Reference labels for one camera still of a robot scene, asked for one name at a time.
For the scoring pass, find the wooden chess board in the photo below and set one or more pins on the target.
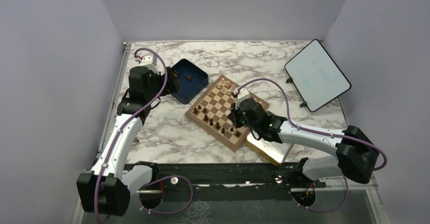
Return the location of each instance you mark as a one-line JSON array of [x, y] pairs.
[[216, 104]]

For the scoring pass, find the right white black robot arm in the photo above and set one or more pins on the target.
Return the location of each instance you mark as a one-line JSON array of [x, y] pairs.
[[352, 154]]

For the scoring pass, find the aluminium frame rail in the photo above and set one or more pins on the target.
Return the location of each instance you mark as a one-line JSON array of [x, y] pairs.
[[100, 189]]

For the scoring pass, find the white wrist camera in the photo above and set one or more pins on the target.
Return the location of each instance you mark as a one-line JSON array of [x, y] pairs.
[[148, 61], [240, 94]]

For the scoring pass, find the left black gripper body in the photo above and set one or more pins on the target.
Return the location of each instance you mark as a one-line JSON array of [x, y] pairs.
[[170, 86]]

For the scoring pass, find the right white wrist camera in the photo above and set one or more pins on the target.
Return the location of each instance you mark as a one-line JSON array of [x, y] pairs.
[[240, 94]]

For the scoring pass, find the blue square tin tray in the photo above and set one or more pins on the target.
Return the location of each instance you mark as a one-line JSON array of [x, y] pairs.
[[192, 80]]

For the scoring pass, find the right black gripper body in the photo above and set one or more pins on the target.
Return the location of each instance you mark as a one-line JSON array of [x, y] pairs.
[[250, 125]]

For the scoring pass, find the small whiteboard black frame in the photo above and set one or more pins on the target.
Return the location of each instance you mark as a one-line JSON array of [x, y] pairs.
[[316, 76]]

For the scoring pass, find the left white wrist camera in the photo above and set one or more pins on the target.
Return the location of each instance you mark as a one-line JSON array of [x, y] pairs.
[[148, 61]]

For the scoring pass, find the gold metal tin lid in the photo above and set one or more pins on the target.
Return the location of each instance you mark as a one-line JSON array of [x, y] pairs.
[[275, 153]]

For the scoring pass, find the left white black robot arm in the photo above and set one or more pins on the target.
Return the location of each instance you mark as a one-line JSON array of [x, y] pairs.
[[144, 89]]

